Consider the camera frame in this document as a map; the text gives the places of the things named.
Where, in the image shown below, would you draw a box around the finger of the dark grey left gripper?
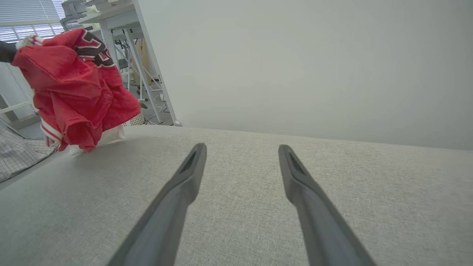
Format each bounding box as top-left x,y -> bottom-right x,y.
0,40 -> 18,64

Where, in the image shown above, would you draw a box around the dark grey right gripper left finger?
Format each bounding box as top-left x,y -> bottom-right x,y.
107,143 -> 207,266

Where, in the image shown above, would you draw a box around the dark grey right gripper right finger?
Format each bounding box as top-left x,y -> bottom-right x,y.
279,144 -> 376,266

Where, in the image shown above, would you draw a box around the red white jersey garment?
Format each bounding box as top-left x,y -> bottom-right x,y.
11,29 -> 142,156

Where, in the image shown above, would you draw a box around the white window blinds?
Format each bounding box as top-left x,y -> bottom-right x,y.
0,0 -> 68,43

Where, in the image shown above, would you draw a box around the grey equipment on desk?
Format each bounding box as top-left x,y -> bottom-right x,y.
61,0 -> 111,31

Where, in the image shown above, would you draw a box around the white perforated laundry basket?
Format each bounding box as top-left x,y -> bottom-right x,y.
124,113 -> 145,127

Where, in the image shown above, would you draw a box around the grey checkered cloth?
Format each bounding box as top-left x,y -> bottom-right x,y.
0,120 -> 60,183

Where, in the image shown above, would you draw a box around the white metal frame desk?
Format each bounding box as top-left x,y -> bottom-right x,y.
61,0 -> 178,126

